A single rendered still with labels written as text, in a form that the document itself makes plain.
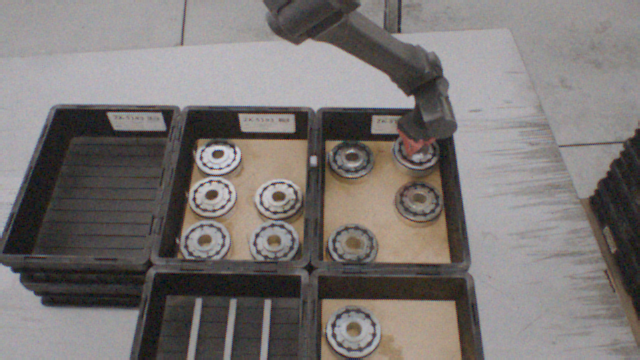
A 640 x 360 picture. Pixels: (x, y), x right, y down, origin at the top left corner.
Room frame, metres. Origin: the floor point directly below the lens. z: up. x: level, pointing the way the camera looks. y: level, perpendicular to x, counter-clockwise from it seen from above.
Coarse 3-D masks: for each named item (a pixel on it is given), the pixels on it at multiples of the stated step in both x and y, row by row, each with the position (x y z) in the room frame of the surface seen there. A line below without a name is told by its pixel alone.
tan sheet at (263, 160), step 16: (240, 144) 0.86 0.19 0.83; (256, 144) 0.85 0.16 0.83; (272, 144) 0.85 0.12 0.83; (288, 144) 0.85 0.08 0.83; (304, 144) 0.85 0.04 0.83; (256, 160) 0.81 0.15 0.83; (272, 160) 0.81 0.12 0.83; (288, 160) 0.81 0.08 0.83; (304, 160) 0.81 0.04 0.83; (192, 176) 0.76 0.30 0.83; (240, 176) 0.76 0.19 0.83; (256, 176) 0.76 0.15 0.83; (272, 176) 0.76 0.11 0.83; (288, 176) 0.76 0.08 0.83; (304, 176) 0.76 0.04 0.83; (240, 192) 0.72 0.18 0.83; (304, 192) 0.72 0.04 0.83; (240, 208) 0.68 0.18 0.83; (304, 208) 0.68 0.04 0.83; (192, 224) 0.64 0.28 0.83; (224, 224) 0.64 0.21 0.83; (240, 224) 0.64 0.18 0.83; (256, 224) 0.64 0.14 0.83; (240, 240) 0.60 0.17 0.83; (240, 256) 0.56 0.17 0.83
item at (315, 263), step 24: (456, 168) 0.71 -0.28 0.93; (456, 192) 0.65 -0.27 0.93; (312, 216) 0.59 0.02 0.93; (312, 240) 0.54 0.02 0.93; (312, 264) 0.49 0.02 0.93; (336, 264) 0.49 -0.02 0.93; (360, 264) 0.49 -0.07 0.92; (384, 264) 0.49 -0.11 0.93; (408, 264) 0.49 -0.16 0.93; (432, 264) 0.49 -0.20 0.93; (456, 264) 0.49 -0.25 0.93
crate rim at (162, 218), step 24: (312, 120) 0.84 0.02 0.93; (312, 144) 0.77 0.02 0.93; (312, 168) 0.71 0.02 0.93; (168, 192) 0.65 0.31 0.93; (312, 192) 0.65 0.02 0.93; (168, 264) 0.49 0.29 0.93; (192, 264) 0.49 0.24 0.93; (216, 264) 0.49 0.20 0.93; (240, 264) 0.49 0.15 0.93; (264, 264) 0.49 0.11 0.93; (288, 264) 0.49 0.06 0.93
